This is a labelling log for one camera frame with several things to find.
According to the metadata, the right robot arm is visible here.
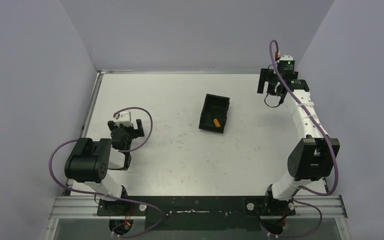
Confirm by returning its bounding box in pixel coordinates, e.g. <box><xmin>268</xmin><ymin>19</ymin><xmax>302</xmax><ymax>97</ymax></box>
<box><xmin>255</xmin><ymin>60</ymin><xmax>340</xmax><ymax>216</ymax></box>

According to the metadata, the aluminium frame rail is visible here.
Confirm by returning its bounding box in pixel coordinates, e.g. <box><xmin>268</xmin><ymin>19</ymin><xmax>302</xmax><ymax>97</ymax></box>
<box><xmin>44</xmin><ymin>195</ymin><xmax>352</xmax><ymax>240</ymax></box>

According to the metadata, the black plastic bin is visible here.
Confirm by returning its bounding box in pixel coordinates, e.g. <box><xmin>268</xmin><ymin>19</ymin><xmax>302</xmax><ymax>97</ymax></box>
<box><xmin>198</xmin><ymin>93</ymin><xmax>230</xmax><ymax>134</ymax></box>

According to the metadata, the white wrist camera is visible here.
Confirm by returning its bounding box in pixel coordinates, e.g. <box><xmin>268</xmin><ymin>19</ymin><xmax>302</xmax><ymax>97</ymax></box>
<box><xmin>114</xmin><ymin>111</ymin><xmax>133</xmax><ymax>127</ymax></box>
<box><xmin>274</xmin><ymin>55</ymin><xmax>294</xmax><ymax>63</ymax></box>

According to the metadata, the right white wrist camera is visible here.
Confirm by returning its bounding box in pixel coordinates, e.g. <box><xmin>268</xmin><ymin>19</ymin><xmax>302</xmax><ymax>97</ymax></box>
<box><xmin>274</xmin><ymin>55</ymin><xmax>294</xmax><ymax>63</ymax></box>

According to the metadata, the orange handled screwdriver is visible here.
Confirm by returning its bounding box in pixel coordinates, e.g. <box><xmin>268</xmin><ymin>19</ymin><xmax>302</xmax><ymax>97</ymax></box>
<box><xmin>210</xmin><ymin>112</ymin><xmax>221</xmax><ymax>128</ymax></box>

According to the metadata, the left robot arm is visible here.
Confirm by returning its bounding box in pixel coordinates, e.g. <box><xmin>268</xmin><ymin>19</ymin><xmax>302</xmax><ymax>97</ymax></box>
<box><xmin>64</xmin><ymin>119</ymin><xmax>145</xmax><ymax>216</ymax></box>

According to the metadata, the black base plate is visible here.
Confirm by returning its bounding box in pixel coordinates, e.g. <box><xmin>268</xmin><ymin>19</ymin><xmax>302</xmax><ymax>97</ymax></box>
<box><xmin>96</xmin><ymin>196</ymin><xmax>296</xmax><ymax>232</ymax></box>

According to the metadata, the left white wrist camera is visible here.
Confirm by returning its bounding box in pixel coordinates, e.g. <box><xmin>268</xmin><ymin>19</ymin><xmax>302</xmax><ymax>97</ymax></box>
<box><xmin>114</xmin><ymin>111</ymin><xmax>133</xmax><ymax>127</ymax></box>

